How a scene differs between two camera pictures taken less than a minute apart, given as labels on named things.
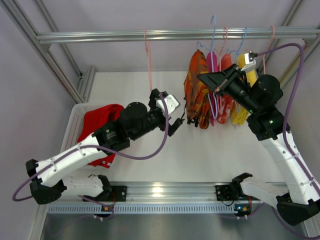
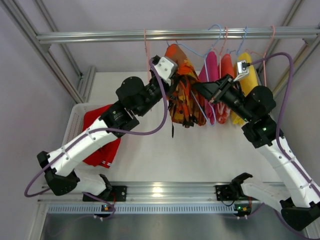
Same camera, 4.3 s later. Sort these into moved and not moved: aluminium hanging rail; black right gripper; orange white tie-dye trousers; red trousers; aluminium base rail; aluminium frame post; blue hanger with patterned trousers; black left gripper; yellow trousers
Moved: black right gripper; blue hanger with patterned trousers; black left gripper
Not moved: yellow trousers; aluminium hanging rail; aluminium frame post; red trousers; orange white tie-dye trousers; aluminium base rail
